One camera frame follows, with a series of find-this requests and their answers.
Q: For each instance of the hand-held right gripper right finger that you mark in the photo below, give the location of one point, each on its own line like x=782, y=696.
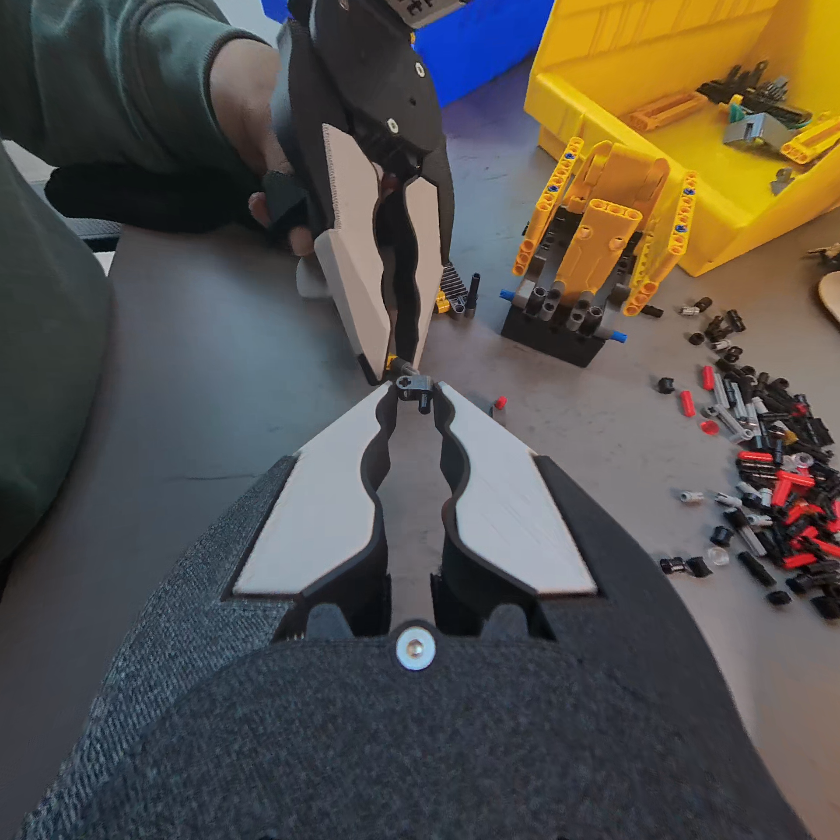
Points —
x=519, y=525

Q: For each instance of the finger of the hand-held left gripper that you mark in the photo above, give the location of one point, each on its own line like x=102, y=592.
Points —
x=427, y=236
x=352, y=250

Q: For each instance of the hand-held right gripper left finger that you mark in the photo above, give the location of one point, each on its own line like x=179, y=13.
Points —
x=315, y=525

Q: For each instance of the small yellow lego subassembly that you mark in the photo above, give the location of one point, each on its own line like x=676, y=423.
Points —
x=391, y=361

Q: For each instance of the black lego connector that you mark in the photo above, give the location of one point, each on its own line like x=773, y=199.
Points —
x=415, y=387

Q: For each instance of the yellow black lego model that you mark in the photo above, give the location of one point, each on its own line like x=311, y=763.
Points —
x=597, y=250

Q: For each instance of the person's left forearm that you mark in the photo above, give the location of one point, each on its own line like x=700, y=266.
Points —
x=118, y=79

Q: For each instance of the yellow lego subassembly with rack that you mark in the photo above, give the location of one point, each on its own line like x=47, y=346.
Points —
x=453, y=292

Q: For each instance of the pile of small lego pins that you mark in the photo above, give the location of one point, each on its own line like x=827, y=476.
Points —
x=768, y=460

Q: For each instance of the grey lego piece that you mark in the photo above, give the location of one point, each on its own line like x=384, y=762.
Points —
x=751, y=127

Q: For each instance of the black lego parts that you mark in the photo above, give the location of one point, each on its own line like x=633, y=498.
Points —
x=742, y=92

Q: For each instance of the short yellow lego beam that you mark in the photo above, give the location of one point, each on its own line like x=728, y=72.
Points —
x=814, y=141

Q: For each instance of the person's left hand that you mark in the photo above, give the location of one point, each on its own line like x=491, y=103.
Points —
x=243, y=105

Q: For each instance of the blue storage bin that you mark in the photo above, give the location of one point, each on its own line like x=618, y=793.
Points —
x=486, y=40

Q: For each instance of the large yellow storage bin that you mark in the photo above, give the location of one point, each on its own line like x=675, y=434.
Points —
x=617, y=79

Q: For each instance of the person's green sweatshirt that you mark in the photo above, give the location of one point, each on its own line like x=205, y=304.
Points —
x=46, y=368

